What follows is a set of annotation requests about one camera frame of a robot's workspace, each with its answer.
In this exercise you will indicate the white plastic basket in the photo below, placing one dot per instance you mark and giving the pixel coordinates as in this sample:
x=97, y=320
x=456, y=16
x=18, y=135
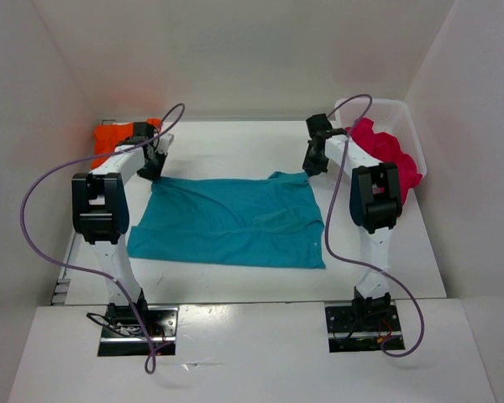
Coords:
x=389, y=116

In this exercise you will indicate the teal t shirt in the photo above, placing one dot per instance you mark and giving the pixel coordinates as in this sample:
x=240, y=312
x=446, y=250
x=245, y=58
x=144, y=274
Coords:
x=274, y=223

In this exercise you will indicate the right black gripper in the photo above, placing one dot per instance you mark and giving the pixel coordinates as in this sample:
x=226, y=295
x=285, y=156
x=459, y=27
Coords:
x=311, y=168

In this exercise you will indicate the pink t shirt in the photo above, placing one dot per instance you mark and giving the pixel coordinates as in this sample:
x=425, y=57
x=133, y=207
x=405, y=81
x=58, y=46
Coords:
x=386, y=148

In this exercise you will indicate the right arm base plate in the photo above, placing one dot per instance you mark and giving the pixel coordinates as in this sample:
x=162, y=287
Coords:
x=347, y=335

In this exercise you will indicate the orange t shirt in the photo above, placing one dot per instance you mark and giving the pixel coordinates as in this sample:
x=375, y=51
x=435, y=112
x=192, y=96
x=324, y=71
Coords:
x=107, y=136

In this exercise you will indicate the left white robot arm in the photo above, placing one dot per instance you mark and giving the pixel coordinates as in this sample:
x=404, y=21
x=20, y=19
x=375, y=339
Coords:
x=100, y=215

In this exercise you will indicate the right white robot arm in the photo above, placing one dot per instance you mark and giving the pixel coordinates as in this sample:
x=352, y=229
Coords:
x=375, y=203

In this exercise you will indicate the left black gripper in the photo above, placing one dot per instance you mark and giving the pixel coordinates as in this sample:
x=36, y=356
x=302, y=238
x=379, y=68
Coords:
x=154, y=175

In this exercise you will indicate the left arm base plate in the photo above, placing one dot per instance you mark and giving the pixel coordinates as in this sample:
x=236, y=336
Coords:
x=159, y=327

